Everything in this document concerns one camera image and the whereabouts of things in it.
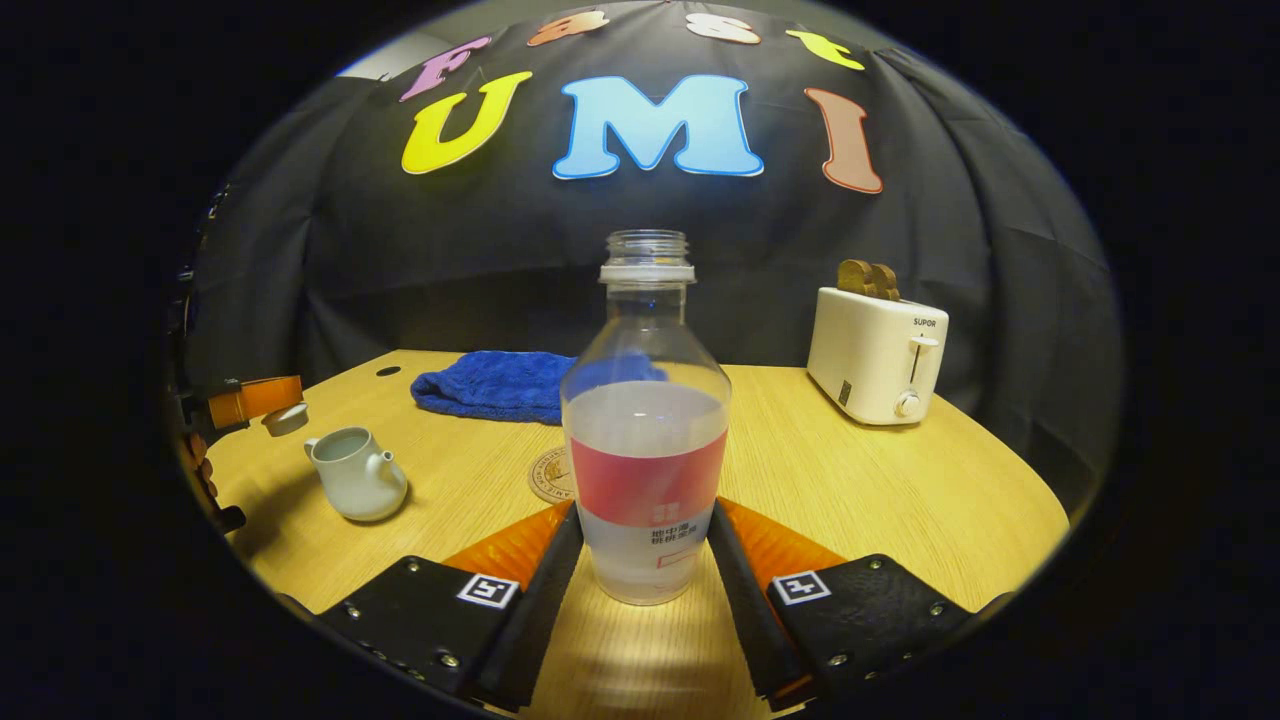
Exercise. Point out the white toaster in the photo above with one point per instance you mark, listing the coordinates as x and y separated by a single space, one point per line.
870 355

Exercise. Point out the clear plastic water bottle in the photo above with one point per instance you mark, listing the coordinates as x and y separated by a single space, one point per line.
645 450

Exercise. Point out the white ceramic teacup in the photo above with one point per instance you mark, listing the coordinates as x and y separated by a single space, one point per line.
355 485

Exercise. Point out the blue towel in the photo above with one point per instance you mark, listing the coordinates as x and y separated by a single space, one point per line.
490 385

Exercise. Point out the brown bread slice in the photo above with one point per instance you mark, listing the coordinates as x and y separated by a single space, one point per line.
888 283
855 277

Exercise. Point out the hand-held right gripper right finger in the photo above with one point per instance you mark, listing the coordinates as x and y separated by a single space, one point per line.
745 610

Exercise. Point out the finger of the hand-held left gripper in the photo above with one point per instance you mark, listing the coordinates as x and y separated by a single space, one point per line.
200 470
255 398

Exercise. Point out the black backdrop cloth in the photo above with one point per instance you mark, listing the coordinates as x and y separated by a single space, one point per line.
450 260

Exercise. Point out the round brown coaster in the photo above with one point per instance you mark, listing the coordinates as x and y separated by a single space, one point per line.
548 478

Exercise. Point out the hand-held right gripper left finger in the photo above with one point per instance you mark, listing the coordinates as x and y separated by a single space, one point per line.
530 620

